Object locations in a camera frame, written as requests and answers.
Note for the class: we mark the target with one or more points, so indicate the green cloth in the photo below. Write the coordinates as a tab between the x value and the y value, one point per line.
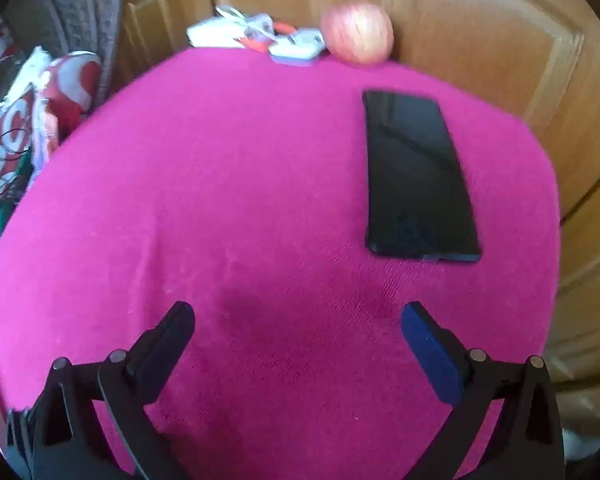
2	220

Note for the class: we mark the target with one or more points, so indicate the small white display device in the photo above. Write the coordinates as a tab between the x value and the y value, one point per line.
257	26

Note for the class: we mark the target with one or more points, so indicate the red white seat cushion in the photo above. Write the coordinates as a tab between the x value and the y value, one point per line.
72	77

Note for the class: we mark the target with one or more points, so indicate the white rectangular power bank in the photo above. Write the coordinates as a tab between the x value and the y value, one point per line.
212	35

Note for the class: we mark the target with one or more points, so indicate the red apple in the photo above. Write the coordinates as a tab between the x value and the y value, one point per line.
357	32

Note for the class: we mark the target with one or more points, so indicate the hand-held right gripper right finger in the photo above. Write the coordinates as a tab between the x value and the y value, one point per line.
430	355

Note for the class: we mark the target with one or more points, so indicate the square red white cushion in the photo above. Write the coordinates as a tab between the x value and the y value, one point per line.
7	130

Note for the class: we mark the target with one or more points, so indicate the white round-button device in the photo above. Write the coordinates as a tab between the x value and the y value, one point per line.
300	42

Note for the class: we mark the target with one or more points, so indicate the black smartphone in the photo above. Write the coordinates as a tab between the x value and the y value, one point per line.
415	175

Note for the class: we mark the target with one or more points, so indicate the magenta tablecloth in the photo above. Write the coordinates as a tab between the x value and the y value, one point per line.
230	185

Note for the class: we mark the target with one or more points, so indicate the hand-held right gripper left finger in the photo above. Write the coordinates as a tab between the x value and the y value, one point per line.
167	345

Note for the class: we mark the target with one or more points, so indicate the wicker hanging chair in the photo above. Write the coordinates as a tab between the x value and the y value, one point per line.
80	5

